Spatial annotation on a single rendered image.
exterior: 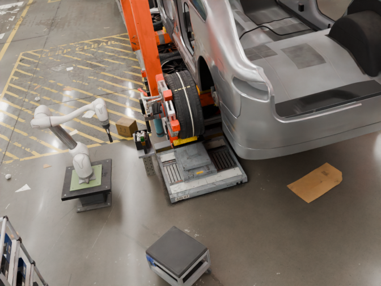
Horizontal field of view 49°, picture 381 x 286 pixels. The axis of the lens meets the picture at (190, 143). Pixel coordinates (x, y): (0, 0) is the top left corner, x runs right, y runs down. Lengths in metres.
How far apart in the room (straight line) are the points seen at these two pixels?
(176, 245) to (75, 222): 1.36
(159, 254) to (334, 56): 2.57
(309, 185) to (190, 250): 1.55
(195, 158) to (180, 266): 1.45
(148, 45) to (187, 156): 1.23
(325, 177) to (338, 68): 1.10
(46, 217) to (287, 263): 2.50
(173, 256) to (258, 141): 1.15
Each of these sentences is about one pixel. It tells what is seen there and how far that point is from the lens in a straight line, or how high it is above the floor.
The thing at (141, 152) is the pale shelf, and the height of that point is 0.45.
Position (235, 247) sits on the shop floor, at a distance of 3.87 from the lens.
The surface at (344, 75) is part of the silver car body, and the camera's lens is 4.33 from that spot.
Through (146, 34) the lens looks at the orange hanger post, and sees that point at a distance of 4.20.
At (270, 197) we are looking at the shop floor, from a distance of 4.27.
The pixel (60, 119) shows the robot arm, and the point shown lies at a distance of 4.05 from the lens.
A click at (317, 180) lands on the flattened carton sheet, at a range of 4.46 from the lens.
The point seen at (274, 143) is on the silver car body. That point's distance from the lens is 3.35.
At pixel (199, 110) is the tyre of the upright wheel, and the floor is 0.94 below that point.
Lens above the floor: 3.04
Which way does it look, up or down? 37 degrees down
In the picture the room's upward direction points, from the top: 10 degrees counter-clockwise
